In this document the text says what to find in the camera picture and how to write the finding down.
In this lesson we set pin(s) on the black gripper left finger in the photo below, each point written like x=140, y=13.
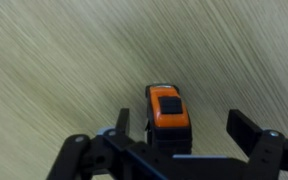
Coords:
x=70, y=156

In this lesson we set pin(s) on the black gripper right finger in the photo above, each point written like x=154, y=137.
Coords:
x=270, y=156

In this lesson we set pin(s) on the orange black tape measure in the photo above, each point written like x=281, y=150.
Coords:
x=169, y=110

